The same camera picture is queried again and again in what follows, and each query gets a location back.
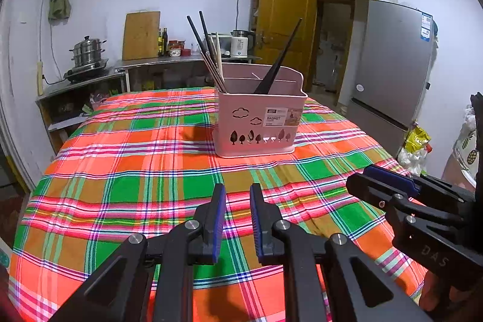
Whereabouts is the black induction cooker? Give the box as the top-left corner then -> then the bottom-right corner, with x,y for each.
63,59 -> 110,83

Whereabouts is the beige printed bag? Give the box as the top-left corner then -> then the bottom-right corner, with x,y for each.
453,111 -> 483,175

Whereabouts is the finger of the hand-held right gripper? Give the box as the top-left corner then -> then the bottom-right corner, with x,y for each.
346,173 -> 465,224
363,164 -> 476,204

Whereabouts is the person's right hand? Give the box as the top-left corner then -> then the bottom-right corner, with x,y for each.
417,267 -> 483,313

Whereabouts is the tall steel counter table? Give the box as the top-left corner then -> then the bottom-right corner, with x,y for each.
113,54 -> 261,92

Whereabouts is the pink utensil basket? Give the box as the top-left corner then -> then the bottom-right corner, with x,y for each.
214,62 -> 309,158

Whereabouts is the yellow wooden door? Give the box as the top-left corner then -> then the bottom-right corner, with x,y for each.
254,0 -> 318,92

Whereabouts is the plaid tablecloth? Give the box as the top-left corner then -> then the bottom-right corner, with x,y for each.
8,86 -> 431,322

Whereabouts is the silver refrigerator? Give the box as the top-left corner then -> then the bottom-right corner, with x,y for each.
337,0 -> 438,158

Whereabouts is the low steel side table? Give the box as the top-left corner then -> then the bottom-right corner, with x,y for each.
36,69 -> 127,153

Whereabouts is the steel steamer pot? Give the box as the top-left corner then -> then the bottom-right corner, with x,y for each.
69,36 -> 107,68

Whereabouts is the yellow snack bag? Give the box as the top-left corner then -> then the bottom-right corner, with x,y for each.
404,126 -> 431,153

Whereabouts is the white electric kettle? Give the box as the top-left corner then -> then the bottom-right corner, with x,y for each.
231,30 -> 255,59

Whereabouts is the white storage box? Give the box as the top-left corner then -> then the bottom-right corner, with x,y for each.
215,35 -> 235,56

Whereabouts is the light wooden chopstick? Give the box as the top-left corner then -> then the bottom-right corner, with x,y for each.
215,31 -> 226,81
209,36 -> 223,79

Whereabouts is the thin grey chopstick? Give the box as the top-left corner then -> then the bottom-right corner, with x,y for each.
204,49 -> 226,91

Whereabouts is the wooden cutting board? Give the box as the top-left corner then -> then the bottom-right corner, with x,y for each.
121,11 -> 161,61

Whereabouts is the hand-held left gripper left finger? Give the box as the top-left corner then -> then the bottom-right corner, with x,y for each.
49,183 -> 227,322

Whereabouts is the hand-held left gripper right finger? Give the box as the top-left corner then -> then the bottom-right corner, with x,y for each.
249,182 -> 434,322

